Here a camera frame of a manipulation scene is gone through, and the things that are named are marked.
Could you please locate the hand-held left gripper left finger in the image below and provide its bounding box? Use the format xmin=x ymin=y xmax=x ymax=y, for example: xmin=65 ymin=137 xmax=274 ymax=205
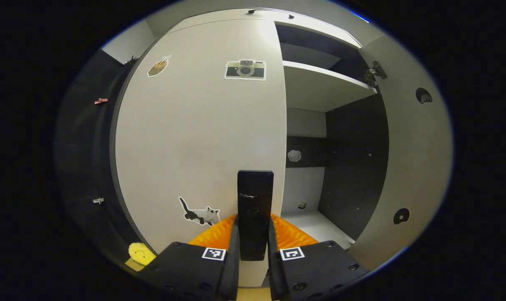
xmin=146 ymin=213 xmax=241 ymax=301

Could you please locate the white cabinet shelf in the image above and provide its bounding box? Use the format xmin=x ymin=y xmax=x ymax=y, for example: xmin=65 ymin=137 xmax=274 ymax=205
xmin=280 ymin=210 xmax=356 ymax=250
xmin=282 ymin=61 xmax=378 ymax=112

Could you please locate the black backdrop cloth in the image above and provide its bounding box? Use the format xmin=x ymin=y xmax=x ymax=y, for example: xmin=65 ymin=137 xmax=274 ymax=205
xmin=54 ymin=49 xmax=153 ymax=268

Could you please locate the black curved top panel handle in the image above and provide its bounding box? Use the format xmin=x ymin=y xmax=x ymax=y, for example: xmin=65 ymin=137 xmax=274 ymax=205
xmin=248 ymin=8 xmax=295 ymax=20

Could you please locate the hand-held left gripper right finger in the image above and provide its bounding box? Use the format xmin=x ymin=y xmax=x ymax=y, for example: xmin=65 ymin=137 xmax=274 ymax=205
xmin=268 ymin=213 xmax=368 ymax=301

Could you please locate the beige cabinet door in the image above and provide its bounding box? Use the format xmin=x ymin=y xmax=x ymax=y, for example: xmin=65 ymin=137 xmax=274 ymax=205
xmin=114 ymin=19 xmax=288 ymax=289
xmin=348 ymin=33 xmax=453 ymax=271

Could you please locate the yellow plush toy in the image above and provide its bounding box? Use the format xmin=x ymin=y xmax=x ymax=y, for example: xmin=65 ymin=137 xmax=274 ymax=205
xmin=128 ymin=242 xmax=156 ymax=266

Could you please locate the metal door hinge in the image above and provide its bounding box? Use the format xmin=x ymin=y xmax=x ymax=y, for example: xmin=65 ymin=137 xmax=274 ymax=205
xmin=363 ymin=60 xmax=388 ymax=87

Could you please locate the black door handle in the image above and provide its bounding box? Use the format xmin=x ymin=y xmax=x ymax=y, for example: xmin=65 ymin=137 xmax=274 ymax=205
xmin=237 ymin=170 xmax=274 ymax=261

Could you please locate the beige double-door shoe cabinet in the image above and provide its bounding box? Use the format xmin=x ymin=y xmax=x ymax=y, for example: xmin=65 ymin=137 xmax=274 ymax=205
xmin=110 ymin=8 xmax=453 ymax=289

